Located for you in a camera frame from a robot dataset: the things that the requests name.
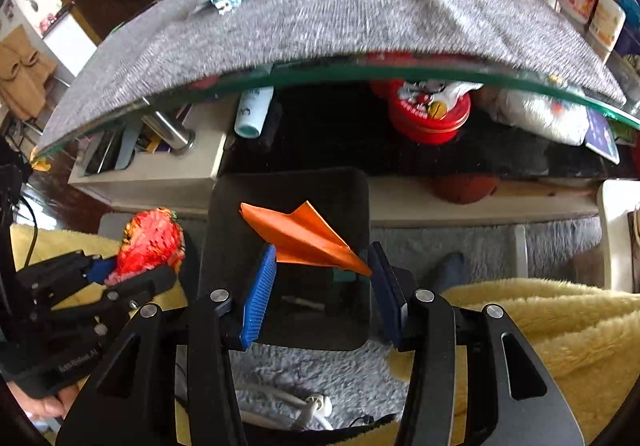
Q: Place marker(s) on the beige table shelf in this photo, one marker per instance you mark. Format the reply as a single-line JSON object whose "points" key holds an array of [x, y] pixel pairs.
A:
{"points": [[150, 186]]}

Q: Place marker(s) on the orange paper plane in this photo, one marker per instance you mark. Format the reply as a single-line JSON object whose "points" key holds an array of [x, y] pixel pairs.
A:
{"points": [[305, 236]]}

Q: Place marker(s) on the person's left hand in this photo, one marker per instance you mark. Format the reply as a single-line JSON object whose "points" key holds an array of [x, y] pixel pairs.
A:
{"points": [[45, 407]]}

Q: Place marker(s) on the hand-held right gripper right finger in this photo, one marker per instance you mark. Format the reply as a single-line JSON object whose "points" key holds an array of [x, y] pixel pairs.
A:
{"points": [[387, 298]]}

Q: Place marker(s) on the blue book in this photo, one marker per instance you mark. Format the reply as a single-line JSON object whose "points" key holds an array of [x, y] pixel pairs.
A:
{"points": [[602, 138]]}

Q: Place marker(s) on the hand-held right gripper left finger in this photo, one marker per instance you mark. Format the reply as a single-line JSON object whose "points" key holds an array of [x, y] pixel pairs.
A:
{"points": [[257, 298]]}

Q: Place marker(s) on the red round tin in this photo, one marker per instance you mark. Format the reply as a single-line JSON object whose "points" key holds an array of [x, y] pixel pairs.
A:
{"points": [[430, 118]]}

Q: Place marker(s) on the beige coat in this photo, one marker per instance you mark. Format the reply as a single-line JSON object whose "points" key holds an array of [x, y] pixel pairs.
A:
{"points": [[20, 70]]}

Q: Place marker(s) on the brown basketball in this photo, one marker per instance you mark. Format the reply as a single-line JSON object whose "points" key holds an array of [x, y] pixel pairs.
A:
{"points": [[465, 189]]}

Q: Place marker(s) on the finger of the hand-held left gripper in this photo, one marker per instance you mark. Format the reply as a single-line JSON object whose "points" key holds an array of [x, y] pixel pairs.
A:
{"points": [[145, 283], [100, 270]]}

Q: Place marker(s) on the black trash bin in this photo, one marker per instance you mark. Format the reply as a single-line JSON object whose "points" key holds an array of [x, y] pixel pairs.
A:
{"points": [[225, 226]]}

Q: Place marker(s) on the white plastic bag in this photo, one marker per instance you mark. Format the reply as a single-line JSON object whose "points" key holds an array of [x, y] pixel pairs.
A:
{"points": [[545, 118]]}

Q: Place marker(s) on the grey table mat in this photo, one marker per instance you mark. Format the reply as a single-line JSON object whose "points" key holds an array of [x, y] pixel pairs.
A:
{"points": [[350, 10]]}

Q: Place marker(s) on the yellow fluffy blanket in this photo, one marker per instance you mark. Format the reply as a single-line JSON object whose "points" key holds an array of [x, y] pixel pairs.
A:
{"points": [[575, 326]]}

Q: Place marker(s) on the red wrapper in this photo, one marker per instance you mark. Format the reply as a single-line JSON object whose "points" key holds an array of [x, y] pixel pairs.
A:
{"points": [[150, 241]]}

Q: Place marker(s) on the white bottle yellow label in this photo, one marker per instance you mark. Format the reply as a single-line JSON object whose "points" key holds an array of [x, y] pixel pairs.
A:
{"points": [[606, 20]]}

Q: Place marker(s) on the white tube bottle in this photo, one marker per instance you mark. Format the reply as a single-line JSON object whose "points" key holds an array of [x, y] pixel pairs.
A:
{"points": [[254, 110]]}

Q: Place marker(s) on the metal table leg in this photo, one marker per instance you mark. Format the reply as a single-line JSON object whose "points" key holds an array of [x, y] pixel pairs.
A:
{"points": [[170, 131]]}

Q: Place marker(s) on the grey rug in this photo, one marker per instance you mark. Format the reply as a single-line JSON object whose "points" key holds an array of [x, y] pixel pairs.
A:
{"points": [[320, 371]]}

